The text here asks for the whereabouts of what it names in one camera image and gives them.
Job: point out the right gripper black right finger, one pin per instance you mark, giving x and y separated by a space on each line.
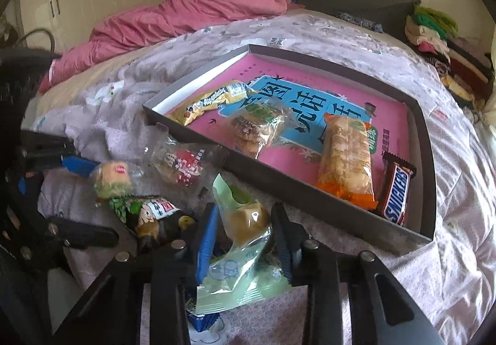
289 238

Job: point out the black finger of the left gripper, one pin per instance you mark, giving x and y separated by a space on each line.
77 235

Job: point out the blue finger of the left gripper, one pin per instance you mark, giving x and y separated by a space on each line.
79 166

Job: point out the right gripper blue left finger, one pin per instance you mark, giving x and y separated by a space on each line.
204 241

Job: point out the round biscuit green label pack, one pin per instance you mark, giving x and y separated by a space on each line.
116 178

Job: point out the light green pastry pack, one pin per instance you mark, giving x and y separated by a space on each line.
249 271

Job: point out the black cartoon snack pack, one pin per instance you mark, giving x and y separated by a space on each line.
153 220

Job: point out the orange bread pack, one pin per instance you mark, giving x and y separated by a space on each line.
345 166

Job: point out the clear pack red candy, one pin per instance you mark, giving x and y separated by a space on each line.
188 167

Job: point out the yellow Alpenliebe candy pack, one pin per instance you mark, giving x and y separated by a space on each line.
191 109

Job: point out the clear pack brown rice cakes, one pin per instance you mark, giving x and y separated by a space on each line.
258 125

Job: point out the Snickers chocolate bar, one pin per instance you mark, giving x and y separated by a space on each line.
392 202

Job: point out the blue snack pack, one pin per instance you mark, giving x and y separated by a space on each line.
200 322

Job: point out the dark shallow cardboard box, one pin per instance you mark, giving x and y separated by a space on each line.
420 221

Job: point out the pink and blue book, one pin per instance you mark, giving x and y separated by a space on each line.
310 96

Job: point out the floral mauve quilt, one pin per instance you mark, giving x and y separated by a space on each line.
452 278

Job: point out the pink blanket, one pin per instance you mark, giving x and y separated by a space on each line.
146 26

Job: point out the pile of folded clothes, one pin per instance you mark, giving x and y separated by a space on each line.
465 70

